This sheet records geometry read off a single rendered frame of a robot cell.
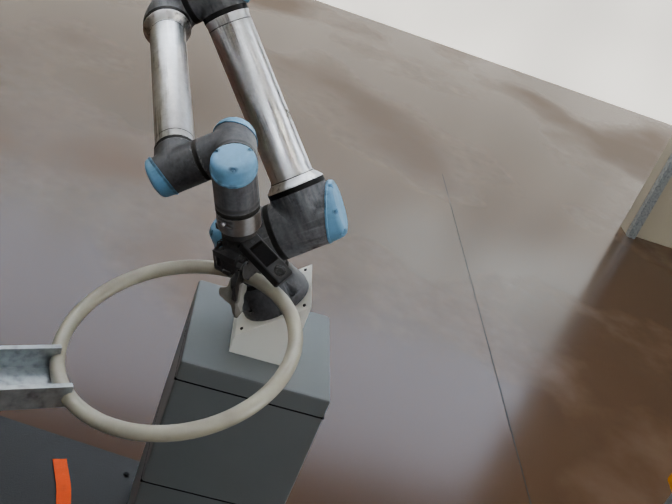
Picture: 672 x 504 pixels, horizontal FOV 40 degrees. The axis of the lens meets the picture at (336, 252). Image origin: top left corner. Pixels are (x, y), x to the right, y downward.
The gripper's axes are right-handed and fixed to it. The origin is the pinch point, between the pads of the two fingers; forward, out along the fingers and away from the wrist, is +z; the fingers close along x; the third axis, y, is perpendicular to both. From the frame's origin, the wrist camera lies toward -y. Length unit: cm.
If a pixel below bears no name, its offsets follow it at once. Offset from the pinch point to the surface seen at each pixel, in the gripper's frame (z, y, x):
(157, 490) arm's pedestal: 75, 30, 13
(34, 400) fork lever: -9, 8, 50
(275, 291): -8.6, -7.9, 1.7
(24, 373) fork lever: -7.8, 16.4, 46.3
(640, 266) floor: 269, 15, -399
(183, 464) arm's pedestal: 66, 24, 7
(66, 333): -8.0, 18.2, 34.6
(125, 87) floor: 150, 313, -230
